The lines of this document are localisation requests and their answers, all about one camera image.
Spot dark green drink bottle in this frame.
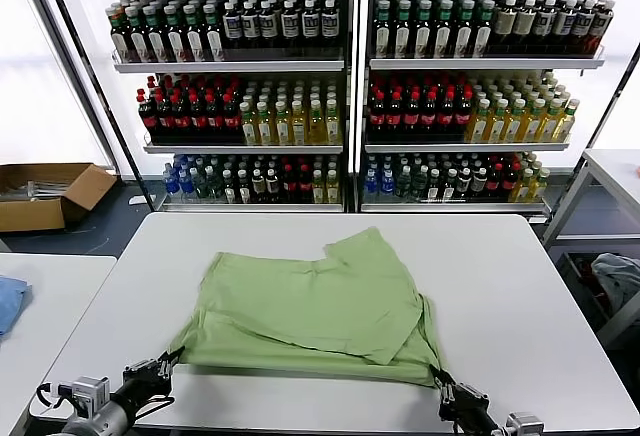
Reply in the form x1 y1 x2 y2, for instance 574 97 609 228
395 165 413 201
207 168 225 200
412 165 429 201
192 168 210 200

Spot cola bottle red cap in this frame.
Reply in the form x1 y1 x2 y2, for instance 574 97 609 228
385 90 404 137
171 93 191 140
282 165 299 202
501 161 520 195
419 90 439 137
138 93 158 140
368 90 388 137
402 90 421 137
485 163 504 195
437 90 456 137
297 165 314 202
154 93 174 140
205 93 225 140
453 89 474 137
222 93 242 140
188 93 208 140

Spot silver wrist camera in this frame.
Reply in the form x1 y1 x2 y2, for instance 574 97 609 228
57 376 111 410
504 411 545 436

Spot open cardboard box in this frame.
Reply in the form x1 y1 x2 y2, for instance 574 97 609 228
0 162 119 234

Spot folded blue cloth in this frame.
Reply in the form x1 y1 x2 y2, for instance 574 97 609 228
0 275 34 340

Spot grey blue garment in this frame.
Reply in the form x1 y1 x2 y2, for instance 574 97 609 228
590 251 640 328

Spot dark drink bottle beige label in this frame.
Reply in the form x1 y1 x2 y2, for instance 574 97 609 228
513 0 539 55
493 0 519 55

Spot grey metal frame table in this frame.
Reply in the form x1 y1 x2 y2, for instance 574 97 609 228
541 147 640 350

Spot grey metal shelf rack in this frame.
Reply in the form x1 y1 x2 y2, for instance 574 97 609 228
77 0 359 215
357 0 640 216

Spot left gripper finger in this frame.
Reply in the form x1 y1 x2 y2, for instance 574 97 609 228
123 350 176 376
157 345 186 380

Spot black left camera cable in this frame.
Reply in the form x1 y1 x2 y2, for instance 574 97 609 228
36 380 69 410

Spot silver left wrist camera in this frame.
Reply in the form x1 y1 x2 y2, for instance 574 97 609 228
57 376 111 410

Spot dark tea bottle green cap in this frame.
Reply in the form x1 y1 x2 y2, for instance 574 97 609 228
142 4 169 63
473 0 496 60
393 0 415 60
202 3 226 62
182 3 206 63
163 4 187 63
124 5 149 63
108 5 130 63
453 0 476 60
372 0 394 60
413 0 435 60
433 0 456 60

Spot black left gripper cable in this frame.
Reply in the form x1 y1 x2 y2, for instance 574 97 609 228
130 393 177 418

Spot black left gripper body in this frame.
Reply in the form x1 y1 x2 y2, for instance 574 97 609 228
117 370 174 410

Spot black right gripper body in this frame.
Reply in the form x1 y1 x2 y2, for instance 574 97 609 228
438 393 495 431

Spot dark drink bottle blue label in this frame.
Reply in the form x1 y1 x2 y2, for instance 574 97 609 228
532 0 557 55
569 0 596 55
279 0 300 50
222 0 243 50
299 0 320 50
552 0 577 55
319 0 340 50
258 0 279 50
587 0 615 56
240 0 261 50

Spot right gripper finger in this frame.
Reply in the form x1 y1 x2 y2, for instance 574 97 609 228
441 372 489 404
428 364 452 404

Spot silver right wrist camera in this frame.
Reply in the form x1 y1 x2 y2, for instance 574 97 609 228
504 411 545 436

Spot silver metal parts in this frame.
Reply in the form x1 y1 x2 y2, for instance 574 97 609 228
0 180 64 203

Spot green polo shirt with print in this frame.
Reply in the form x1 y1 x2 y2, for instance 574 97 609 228
167 226 446 388

